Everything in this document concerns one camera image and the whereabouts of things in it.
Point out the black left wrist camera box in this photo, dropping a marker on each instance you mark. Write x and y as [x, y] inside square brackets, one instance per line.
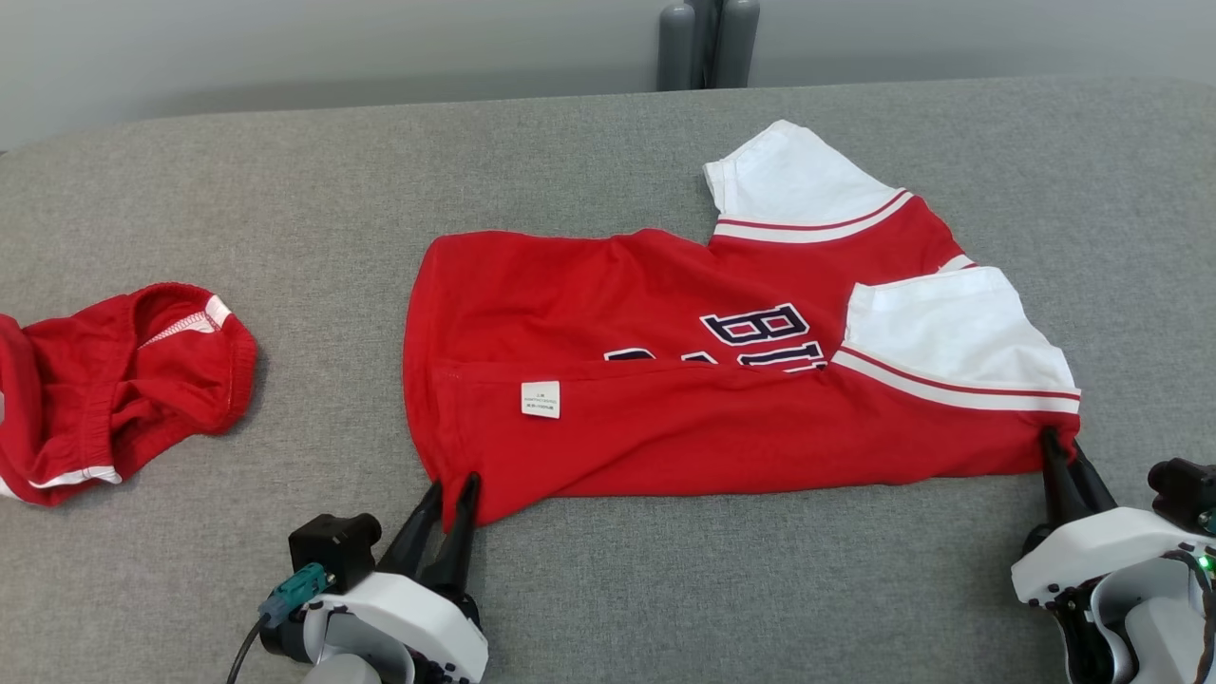
[332, 546]

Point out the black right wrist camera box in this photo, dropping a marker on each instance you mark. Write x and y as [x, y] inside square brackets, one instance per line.
[1183, 489]

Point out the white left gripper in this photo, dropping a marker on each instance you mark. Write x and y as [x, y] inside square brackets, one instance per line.
[427, 622]

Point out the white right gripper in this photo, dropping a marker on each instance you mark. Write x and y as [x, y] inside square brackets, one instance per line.
[1092, 551]

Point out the grey post with two cylinders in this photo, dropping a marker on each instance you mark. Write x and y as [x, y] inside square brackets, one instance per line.
[708, 43]

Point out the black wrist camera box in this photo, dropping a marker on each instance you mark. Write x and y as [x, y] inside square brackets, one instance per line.
[332, 546]
[1183, 489]

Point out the red shorts with white panels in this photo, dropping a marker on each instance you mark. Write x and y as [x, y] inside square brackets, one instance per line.
[114, 389]

